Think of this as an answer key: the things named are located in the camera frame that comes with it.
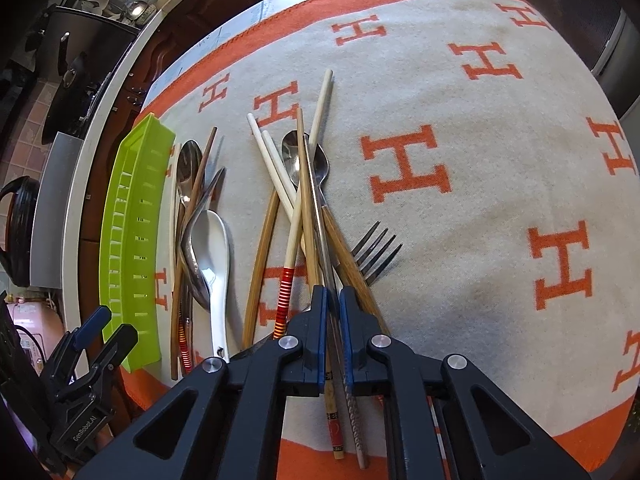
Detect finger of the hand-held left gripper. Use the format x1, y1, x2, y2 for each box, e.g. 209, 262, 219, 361
64, 305, 113, 361
82, 323, 140, 386

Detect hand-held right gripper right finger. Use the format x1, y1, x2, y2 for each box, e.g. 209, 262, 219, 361
340, 286, 593, 480

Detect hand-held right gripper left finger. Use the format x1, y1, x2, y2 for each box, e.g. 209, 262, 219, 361
75, 285, 329, 480

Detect bundle of wooden chopsticks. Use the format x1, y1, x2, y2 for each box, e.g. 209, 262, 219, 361
273, 68, 334, 338

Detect metal fork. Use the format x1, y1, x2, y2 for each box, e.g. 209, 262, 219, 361
334, 220, 404, 288

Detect chopsticks pair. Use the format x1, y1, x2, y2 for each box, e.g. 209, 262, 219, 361
170, 142, 193, 373

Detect plain bamboo chopstick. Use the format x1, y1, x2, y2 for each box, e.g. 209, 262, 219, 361
242, 192, 280, 351

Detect wooden chopstick patterned end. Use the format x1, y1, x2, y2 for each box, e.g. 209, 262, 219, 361
296, 107, 347, 461

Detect green plastic utensil tray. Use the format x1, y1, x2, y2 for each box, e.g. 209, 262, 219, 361
98, 112, 177, 373

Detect metal chopstick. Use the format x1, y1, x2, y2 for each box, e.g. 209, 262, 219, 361
303, 134, 370, 468

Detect white ceramic spoon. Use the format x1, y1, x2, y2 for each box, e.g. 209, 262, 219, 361
191, 210, 232, 361

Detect wooden handled metal spoon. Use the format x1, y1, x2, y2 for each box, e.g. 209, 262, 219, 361
309, 142, 391, 336
281, 130, 351, 286

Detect cream white chopstick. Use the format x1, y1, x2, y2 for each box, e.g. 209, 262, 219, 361
246, 112, 301, 216
262, 130, 303, 201

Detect dark brown chopstick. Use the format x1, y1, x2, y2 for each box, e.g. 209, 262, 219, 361
170, 126, 219, 381

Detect stainless steel splash panel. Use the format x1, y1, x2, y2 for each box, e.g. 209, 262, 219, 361
30, 132, 83, 288

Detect black pressure cooker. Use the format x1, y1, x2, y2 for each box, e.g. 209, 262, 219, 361
0, 175, 38, 286

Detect orange beige printed blanket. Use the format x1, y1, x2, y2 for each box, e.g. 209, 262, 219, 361
120, 0, 640, 480

